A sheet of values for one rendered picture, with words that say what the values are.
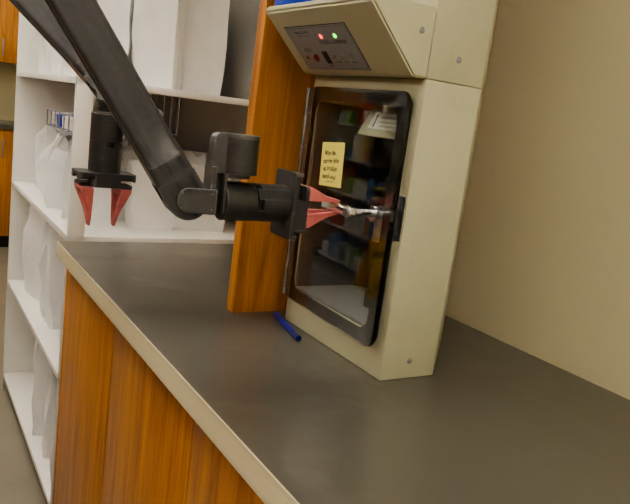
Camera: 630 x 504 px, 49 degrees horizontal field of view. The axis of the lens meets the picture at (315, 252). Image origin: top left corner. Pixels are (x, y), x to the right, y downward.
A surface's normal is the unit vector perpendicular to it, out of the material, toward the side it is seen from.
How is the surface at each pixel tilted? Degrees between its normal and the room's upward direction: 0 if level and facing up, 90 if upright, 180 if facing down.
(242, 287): 90
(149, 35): 103
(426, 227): 90
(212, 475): 90
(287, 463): 0
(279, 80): 90
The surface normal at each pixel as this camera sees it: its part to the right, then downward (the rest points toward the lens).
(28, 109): 0.51, 0.23
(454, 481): 0.13, -0.97
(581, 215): -0.85, -0.01
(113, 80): 0.31, 0.22
